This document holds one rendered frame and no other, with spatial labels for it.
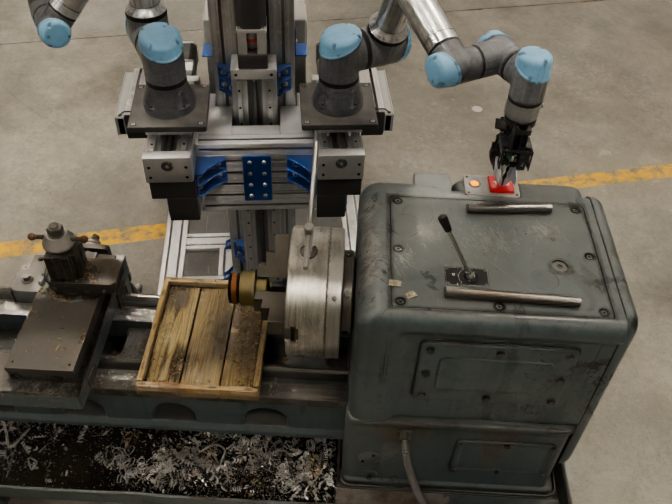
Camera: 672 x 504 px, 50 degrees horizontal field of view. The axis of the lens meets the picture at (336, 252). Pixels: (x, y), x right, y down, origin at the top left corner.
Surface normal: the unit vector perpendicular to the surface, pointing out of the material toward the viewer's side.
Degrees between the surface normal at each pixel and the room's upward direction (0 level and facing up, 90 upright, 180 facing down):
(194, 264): 0
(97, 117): 0
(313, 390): 0
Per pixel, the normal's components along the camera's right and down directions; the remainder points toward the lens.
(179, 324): 0.04, -0.70
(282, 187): 0.07, 0.71
